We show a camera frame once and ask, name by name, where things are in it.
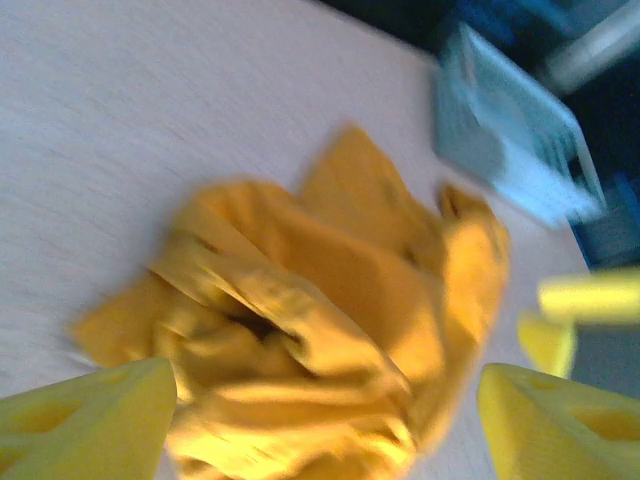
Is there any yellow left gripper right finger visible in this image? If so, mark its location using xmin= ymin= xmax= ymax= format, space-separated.
xmin=476 ymin=362 xmax=640 ymax=480

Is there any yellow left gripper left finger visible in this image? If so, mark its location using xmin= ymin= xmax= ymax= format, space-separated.
xmin=0 ymin=356 xmax=179 ymax=480

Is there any yellow t-shirt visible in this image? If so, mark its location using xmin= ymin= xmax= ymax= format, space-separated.
xmin=69 ymin=124 xmax=512 ymax=480

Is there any grey perforated plastic basket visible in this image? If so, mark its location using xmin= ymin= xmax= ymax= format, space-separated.
xmin=432 ymin=19 xmax=607 ymax=230

